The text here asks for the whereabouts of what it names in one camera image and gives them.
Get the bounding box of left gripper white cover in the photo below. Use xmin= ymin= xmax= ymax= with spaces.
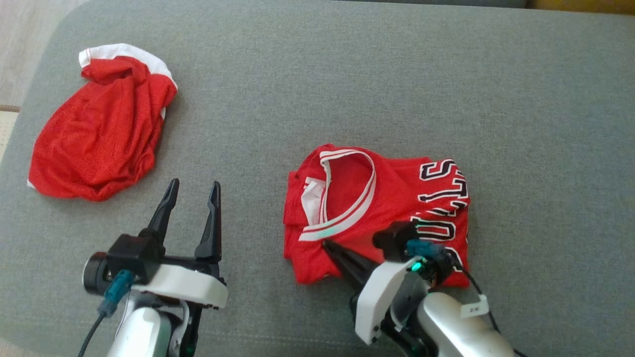
xmin=131 ymin=178 xmax=229 ymax=357

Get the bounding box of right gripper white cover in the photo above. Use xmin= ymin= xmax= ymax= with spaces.
xmin=322 ymin=240 xmax=454 ymax=357

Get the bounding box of red lettered basketball jersey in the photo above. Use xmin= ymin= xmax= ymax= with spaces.
xmin=283 ymin=144 xmax=471 ymax=289

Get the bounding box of red shorts white waistband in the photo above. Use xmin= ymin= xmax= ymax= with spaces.
xmin=27 ymin=43 xmax=178 ymax=202

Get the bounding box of large grey sofa seat cushion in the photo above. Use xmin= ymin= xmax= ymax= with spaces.
xmin=0 ymin=0 xmax=635 ymax=357

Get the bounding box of cream floor rug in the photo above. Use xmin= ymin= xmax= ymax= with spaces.
xmin=0 ymin=104 xmax=20 ymax=164

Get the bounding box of large yellow sofa back cushion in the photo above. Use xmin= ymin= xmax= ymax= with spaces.
xmin=526 ymin=0 xmax=635 ymax=15

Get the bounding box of blue plug left camera cable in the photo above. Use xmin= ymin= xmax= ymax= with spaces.
xmin=78 ymin=270 xmax=135 ymax=357

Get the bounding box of white cable label tag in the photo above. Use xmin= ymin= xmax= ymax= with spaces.
xmin=460 ymin=295 xmax=490 ymax=318

